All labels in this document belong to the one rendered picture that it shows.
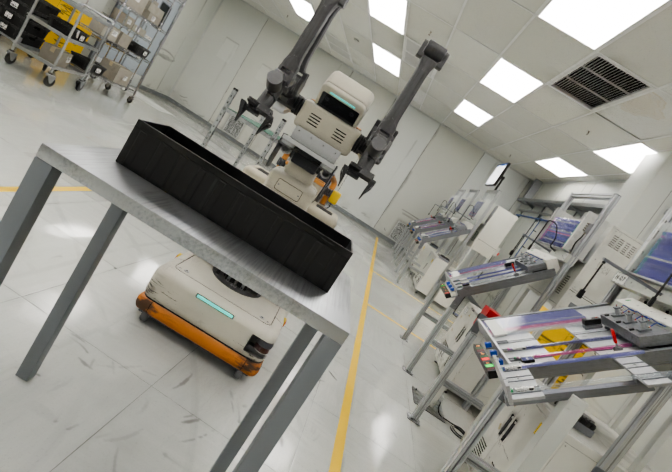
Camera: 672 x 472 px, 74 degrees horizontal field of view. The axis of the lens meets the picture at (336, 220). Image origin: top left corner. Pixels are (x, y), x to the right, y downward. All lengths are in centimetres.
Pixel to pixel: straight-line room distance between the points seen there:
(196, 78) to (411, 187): 586
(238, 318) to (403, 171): 897
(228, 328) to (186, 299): 22
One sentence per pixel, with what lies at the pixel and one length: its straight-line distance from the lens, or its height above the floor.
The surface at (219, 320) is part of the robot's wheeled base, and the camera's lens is 207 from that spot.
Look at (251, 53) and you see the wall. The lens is 1165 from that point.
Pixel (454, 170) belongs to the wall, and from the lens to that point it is 1085.
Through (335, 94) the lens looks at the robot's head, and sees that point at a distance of 190.
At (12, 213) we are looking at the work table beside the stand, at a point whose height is 65.
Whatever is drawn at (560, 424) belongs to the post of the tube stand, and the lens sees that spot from 189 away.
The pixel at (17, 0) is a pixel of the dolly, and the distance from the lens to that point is 728.
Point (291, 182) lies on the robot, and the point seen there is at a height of 88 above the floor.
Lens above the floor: 108
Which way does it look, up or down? 7 degrees down
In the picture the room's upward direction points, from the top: 32 degrees clockwise
